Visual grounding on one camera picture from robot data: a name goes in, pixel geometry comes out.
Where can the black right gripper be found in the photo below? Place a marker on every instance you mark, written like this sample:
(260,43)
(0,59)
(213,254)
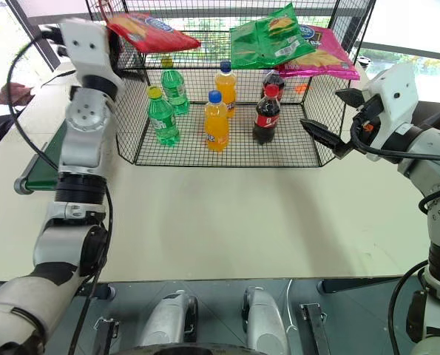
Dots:
(367,111)

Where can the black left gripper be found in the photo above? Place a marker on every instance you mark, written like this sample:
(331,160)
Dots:
(114,51)

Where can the red chips bag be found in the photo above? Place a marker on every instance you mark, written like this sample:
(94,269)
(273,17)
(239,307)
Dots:
(153,33)

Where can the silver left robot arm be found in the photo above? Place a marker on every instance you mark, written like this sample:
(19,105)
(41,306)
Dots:
(79,148)

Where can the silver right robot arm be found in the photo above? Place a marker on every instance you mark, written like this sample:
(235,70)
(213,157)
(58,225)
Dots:
(426,170)

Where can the green conveyor belt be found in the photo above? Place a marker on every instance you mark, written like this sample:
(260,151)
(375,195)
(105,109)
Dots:
(46,166)

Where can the bystander bare hand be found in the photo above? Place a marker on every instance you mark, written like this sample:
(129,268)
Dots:
(16,94)

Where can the small orange object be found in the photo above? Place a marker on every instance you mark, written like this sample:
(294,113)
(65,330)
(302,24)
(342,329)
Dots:
(301,88)

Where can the small yellow object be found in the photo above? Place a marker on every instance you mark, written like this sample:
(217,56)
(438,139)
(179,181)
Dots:
(166,61)

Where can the pink chips bag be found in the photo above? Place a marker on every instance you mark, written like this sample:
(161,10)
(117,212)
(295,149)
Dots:
(327,59)

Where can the small black white device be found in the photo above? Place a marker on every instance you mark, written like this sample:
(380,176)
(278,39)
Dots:
(364,61)

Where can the cola bottle red cap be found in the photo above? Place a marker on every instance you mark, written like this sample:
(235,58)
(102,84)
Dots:
(273,78)
(267,118)

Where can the green soda bottle yellow cap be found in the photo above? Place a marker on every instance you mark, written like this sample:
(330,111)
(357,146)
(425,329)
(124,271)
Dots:
(163,122)

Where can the green chips bag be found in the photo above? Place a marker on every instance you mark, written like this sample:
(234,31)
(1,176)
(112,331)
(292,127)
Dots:
(264,44)

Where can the orange soda bottle blue cap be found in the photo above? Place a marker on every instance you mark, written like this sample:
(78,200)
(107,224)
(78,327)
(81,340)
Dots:
(216,125)
(226,88)

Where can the silver right robot leg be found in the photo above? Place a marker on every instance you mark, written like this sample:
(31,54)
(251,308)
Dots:
(264,321)

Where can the silver robot leg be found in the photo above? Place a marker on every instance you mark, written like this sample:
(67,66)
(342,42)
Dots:
(264,321)
(171,321)

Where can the silver left robot leg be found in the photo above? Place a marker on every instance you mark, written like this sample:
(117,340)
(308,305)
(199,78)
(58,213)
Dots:
(171,321)

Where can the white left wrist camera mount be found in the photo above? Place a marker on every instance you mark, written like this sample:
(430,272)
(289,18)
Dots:
(83,44)

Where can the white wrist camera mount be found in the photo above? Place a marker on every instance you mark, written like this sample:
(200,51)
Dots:
(83,44)
(393,92)

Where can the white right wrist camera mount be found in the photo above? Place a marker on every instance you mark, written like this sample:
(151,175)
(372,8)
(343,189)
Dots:
(393,92)

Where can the black window frame post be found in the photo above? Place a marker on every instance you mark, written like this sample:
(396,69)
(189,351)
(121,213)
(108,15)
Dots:
(34,33)

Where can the black metal bracket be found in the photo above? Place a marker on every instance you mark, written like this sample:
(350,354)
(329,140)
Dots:
(315,325)
(105,334)

